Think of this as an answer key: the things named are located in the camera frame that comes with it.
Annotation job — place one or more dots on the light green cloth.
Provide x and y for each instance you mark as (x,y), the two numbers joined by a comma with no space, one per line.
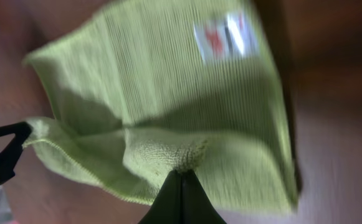
(147,87)

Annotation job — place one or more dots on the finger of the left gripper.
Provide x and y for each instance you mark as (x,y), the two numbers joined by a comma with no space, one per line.
(10,155)

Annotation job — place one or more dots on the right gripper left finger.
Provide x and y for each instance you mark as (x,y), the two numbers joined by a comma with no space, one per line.
(166,208)

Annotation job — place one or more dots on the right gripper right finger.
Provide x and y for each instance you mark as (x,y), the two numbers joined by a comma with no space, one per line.
(196,207)

